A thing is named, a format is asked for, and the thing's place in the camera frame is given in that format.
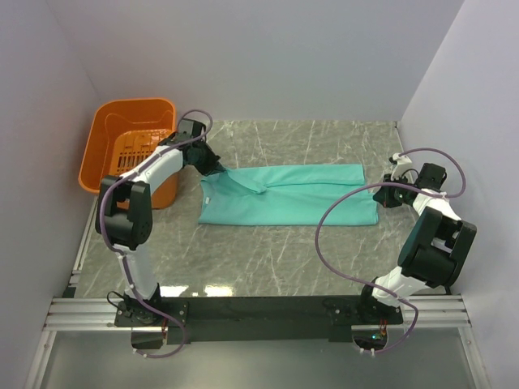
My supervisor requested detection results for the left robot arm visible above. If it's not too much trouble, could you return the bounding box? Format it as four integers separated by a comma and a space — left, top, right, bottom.
96, 117, 225, 327

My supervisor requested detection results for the purple cable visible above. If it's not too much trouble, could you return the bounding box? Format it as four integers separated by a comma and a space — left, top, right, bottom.
100, 109, 214, 360
315, 147, 467, 356

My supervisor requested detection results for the teal t shirt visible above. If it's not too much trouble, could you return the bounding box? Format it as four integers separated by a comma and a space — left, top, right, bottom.
199, 164, 367, 226

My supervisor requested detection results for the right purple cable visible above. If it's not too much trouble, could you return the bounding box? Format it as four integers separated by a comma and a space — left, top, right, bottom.
315, 147, 467, 356

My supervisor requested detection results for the aluminium rail frame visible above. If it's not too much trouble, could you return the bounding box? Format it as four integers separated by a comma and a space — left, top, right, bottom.
27, 199, 490, 388

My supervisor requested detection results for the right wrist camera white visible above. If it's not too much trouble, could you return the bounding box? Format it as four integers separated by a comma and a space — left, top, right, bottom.
389, 153, 413, 182

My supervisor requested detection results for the black base beam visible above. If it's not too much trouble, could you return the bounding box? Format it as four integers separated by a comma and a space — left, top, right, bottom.
114, 295, 403, 344

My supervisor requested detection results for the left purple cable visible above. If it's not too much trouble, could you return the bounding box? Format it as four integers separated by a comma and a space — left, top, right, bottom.
100, 109, 214, 360

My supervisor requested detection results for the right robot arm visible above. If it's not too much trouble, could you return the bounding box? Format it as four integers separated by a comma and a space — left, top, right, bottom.
356, 163, 477, 323

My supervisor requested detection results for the orange plastic basket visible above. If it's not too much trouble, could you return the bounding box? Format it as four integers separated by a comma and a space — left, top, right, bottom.
78, 98, 177, 195

